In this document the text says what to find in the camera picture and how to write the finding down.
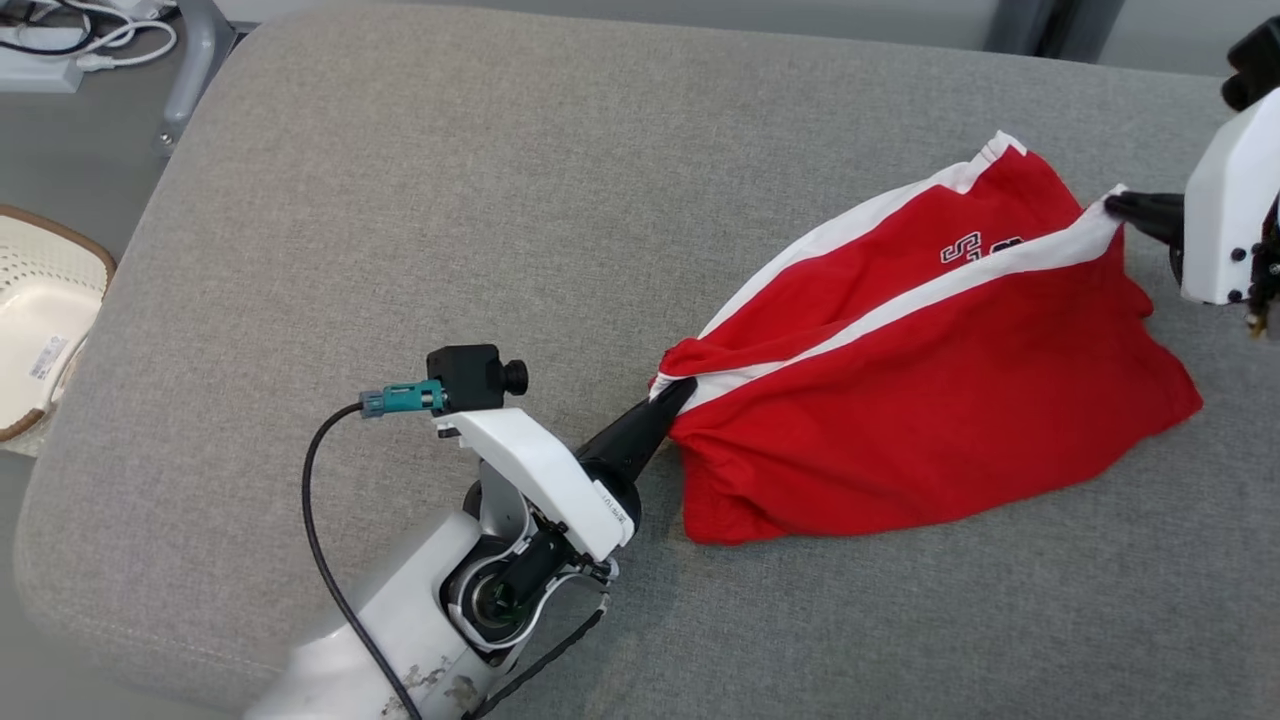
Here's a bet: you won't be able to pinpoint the white perforated laundry basket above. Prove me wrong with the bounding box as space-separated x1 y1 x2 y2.
0 204 119 459

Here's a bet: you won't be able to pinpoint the black left camera cable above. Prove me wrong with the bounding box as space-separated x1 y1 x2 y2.
300 400 427 720

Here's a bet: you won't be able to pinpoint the red shirt broad white bands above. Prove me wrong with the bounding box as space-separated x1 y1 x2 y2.
650 130 1205 547

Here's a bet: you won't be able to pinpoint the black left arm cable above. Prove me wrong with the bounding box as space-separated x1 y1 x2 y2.
467 590 614 720

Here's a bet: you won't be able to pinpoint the grey metal tube leg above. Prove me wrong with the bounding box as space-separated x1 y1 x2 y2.
152 0 237 157

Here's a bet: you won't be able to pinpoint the white floor cable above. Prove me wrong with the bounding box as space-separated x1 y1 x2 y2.
58 0 180 74

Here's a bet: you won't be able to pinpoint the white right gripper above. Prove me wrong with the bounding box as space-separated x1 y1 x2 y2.
1104 85 1280 307

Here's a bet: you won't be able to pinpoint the teal left camera connector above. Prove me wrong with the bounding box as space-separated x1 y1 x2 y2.
359 379 447 420

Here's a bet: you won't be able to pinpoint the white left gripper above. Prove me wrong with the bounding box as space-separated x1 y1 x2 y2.
434 378 699 562

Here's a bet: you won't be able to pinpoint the grey fabric sofa cushion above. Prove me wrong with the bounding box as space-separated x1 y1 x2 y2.
12 0 1280 720

